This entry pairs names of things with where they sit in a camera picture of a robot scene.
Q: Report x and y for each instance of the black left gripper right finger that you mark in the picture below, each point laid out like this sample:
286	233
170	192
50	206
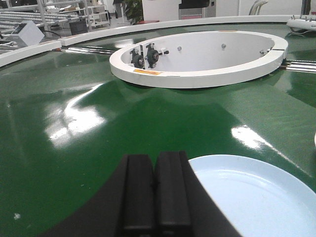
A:
184	209

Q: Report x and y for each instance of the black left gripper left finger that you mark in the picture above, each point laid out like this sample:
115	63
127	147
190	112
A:
122	207

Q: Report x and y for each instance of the light blue plate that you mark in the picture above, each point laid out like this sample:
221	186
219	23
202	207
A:
259	199

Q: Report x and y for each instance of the green conveyor belt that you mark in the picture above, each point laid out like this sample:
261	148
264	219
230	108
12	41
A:
66	121

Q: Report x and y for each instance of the white outer conveyor rim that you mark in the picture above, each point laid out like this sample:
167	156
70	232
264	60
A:
19	54

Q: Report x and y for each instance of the black bearing block left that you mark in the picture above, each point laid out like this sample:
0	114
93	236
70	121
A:
137	58

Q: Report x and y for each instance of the black bearing block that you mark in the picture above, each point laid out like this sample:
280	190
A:
153	54
137	58

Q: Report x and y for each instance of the black bearing block right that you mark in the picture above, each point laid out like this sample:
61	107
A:
153	54

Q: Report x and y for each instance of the green potted plant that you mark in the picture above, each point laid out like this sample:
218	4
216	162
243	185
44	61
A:
134	11

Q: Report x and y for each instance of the metal roller rack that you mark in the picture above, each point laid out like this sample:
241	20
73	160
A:
12	16

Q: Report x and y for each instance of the white control box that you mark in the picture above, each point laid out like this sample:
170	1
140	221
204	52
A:
26	34

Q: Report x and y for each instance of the white remote controller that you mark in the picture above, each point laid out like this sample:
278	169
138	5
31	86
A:
302	25

